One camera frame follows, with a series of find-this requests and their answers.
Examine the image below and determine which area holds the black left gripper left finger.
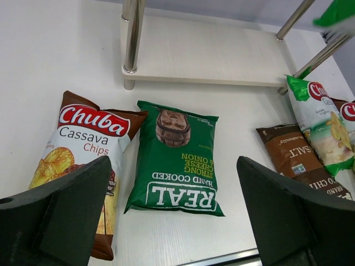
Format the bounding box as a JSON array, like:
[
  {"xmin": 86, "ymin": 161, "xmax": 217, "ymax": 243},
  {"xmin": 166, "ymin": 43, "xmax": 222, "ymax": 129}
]
[{"xmin": 1, "ymin": 156, "xmax": 111, "ymax": 265}]

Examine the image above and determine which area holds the white two-tier shelf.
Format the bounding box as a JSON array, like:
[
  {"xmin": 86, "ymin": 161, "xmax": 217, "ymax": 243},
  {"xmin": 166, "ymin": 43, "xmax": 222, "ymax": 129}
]
[{"xmin": 121, "ymin": 1, "xmax": 354, "ymax": 95}]

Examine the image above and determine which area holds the green Real chips bag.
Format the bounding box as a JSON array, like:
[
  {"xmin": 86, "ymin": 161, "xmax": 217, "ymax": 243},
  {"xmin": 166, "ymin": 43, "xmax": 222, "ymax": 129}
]
[{"xmin": 125, "ymin": 100, "xmax": 224, "ymax": 217}]

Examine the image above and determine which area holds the brown Kettle chips bag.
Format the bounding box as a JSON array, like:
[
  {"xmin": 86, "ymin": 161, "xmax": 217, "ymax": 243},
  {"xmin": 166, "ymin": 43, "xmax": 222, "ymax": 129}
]
[{"xmin": 256, "ymin": 124, "xmax": 352, "ymax": 200}]

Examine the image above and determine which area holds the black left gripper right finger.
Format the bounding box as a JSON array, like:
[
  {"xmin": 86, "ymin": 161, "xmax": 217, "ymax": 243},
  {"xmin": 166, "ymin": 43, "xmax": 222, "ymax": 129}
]
[{"xmin": 236, "ymin": 156, "xmax": 354, "ymax": 265}]

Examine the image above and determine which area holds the green Chuba seaweed bag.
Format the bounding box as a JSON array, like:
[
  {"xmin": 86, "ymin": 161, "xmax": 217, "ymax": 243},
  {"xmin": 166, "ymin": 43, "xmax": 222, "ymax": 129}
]
[
  {"xmin": 313, "ymin": 0, "xmax": 354, "ymax": 28},
  {"xmin": 286, "ymin": 75, "xmax": 354, "ymax": 177}
]

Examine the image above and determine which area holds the brown chuba bag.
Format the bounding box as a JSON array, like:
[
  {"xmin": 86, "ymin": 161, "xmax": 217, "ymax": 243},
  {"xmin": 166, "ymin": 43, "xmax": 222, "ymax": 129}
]
[
  {"xmin": 29, "ymin": 91, "xmax": 148, "ymax": 260},
  {"xmin": 332, "ymin": 98, "xmax": 355, "ymax": 148}
]

